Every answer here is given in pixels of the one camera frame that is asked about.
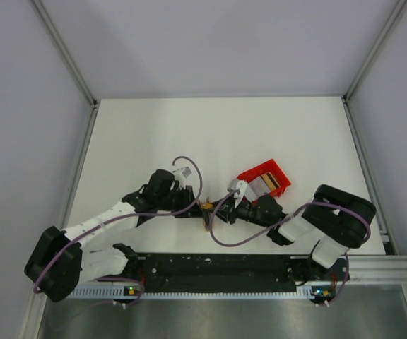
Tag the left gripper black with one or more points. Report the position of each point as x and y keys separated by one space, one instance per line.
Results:
x=187 y=195

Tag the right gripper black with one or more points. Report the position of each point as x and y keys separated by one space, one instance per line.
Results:
x=227 y=211

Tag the yellow leather card holder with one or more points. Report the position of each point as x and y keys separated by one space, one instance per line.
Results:
x=206 y=209

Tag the red plastic card bin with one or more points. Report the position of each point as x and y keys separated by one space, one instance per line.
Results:
x=268 y=166

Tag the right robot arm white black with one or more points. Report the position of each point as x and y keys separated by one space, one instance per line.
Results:
x=342 y=219

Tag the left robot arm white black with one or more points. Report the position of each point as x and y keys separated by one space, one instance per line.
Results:
x=93 y=250

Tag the stack of cards in bin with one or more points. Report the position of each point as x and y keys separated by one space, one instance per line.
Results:
x=264 y=184

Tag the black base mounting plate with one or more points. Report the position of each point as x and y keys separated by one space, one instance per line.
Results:
x=228 y=273

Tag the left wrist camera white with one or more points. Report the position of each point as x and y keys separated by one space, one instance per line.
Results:
x=182 y=173

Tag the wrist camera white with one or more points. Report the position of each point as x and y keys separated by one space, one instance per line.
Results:
x=182 y=173
x=239 y=188

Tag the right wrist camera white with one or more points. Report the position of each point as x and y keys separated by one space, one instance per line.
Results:
x=239 y=188

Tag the grey slotted cable duct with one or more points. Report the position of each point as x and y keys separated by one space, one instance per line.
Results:
x=121 y=292

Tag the aluminium frame rail front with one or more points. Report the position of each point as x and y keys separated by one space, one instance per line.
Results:
x=378 y=270

